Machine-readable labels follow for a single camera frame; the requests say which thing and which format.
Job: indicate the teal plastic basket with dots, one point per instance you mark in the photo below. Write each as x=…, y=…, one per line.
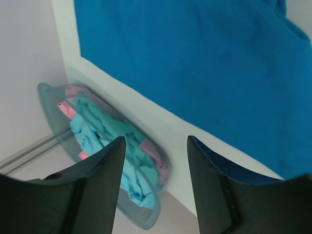
x=50, y=97

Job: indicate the dark blue t shirt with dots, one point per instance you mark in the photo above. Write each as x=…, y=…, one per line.
x=238, y=69

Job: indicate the pink t shirt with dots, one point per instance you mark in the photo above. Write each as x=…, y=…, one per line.
x=68, y=108

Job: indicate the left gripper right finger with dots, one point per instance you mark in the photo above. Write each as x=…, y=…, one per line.
x=231, y=199

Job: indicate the light blue t shirt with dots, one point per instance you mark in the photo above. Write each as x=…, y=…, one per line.
x=138, y=178

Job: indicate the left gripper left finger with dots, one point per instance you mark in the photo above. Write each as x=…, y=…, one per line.
x=81, y=199

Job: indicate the left aluminium corner post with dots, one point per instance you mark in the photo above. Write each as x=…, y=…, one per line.
x=32, y=152

